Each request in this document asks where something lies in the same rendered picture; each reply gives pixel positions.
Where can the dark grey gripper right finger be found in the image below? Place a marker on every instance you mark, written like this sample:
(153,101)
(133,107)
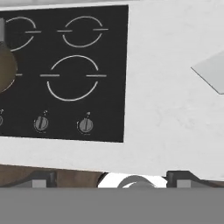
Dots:
(178,178)

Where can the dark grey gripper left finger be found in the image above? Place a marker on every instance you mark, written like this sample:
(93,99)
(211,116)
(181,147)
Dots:
(43,178)

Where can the brown wooden cupboard front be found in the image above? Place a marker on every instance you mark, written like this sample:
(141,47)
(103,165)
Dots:
(75,178)

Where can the grey hob knob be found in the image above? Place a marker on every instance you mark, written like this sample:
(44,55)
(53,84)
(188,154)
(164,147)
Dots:
(85,124)
(40,123)

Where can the black hob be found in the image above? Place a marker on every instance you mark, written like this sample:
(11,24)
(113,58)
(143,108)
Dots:
(87,116)

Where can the pale grey flat board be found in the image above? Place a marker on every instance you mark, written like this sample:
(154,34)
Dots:
(211,71)

